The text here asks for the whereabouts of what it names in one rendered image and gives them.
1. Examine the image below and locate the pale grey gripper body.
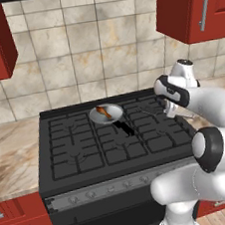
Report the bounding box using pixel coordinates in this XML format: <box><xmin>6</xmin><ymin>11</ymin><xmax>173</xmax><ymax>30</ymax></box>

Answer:
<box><xmin>162</xmin><ymin>99</ymin><xmax>181</xmax><ymax>119</ymax></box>

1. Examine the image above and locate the black gas hob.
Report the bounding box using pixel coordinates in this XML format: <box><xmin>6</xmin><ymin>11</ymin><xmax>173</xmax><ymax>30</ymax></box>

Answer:
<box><xmin>27</xmin><ymin>82</ymin><xmax>207</xmax><ymax>199</ymax></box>

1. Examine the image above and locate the silver frying pan, black handle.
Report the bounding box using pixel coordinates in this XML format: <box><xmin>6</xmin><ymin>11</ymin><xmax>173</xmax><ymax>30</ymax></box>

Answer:
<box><xmin>88</xmin><ymin>100</ymin><xmax>136</xmax><ymax>142</ymax></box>

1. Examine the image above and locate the silver cupboard handle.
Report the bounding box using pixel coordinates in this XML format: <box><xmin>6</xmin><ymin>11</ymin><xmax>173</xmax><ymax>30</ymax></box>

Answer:
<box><xmin>194</xmin><ymin>0</ymin><xmax>219</xmax><ymax>33</ymax></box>

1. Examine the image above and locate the brown cooked chicken piece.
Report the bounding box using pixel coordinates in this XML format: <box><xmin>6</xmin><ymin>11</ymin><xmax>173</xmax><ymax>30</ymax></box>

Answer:
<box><xmin>95</xmin><ymin>104</ymin><xmax>114</xmax><ymax>121</ymax></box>

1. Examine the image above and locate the dark oven door handle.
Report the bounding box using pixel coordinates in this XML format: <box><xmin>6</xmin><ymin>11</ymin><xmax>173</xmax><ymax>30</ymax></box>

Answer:
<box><xmin>53</xmin><ymin>201</ymin><xmax>159</xmax><ymax>225</ymax></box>

